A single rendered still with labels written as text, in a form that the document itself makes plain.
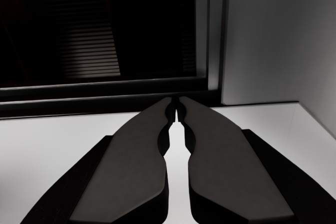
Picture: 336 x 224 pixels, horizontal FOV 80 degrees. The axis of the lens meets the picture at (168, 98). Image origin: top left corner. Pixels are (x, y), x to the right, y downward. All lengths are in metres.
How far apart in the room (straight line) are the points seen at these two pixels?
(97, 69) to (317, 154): 0.41
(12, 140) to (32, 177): 0.04
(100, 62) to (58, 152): 0.30
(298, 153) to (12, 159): 0.22
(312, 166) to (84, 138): 0.18
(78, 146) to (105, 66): 0.31
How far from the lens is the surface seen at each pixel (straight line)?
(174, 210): 0.21
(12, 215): 0.27
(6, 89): 0.20
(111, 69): 0.46
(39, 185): 0.22
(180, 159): 0.16
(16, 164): 0.21
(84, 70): 0.48
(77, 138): 0.17
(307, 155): 0.19
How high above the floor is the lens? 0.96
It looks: 62 degrees down
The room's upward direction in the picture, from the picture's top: 178 degrees counter-clockwise
